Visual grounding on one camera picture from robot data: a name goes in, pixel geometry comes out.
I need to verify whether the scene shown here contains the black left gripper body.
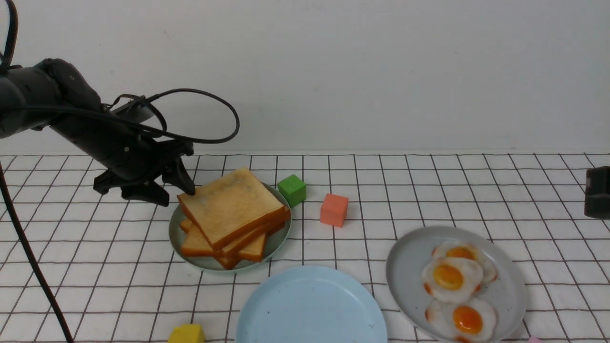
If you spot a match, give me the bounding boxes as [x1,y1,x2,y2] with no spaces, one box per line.
[93,137,194,195]

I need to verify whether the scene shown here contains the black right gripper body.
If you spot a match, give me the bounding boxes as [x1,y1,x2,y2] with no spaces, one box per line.
[584,166,610,220]

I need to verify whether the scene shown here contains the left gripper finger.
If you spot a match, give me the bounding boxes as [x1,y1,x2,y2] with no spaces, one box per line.
[162,158,195,195]
[121,182,169,207]

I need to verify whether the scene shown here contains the fried egg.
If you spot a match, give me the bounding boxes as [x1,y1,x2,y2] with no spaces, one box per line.
[425,297,498,343]
[421,257,483,304]
[431,240,498,285]

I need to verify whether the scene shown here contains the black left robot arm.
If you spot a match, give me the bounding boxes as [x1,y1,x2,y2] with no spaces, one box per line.
[0,59,195,207]

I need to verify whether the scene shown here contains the green-grey toast plate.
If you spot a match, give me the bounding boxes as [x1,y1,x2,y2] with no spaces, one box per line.
[169,184,292,273]

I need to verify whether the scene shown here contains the green foam cube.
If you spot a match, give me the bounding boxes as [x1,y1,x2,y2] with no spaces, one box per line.
[277,174,307,208]

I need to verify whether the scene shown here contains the fried egg back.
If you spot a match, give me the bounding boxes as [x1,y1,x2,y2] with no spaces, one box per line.
[431,240,498,285]

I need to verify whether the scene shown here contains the yellow foam cube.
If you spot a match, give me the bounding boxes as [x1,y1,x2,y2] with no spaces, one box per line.
[167,323,205,343]

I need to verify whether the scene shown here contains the pink foam cube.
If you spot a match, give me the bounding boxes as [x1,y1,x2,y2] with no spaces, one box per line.
[527,336,543,343]

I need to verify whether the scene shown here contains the orange foam cube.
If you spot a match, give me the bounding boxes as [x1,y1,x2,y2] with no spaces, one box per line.
[320,193,349,228]

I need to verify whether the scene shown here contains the grey speckled plate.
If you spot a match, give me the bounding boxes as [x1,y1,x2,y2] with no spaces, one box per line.
[386,226,528,343]

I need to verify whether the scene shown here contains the fried egg front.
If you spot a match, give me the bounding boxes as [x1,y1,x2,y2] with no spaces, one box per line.
[425,297,498,343]

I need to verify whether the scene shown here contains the light blue plate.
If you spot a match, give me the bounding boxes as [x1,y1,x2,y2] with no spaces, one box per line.
[235,265,388,343]

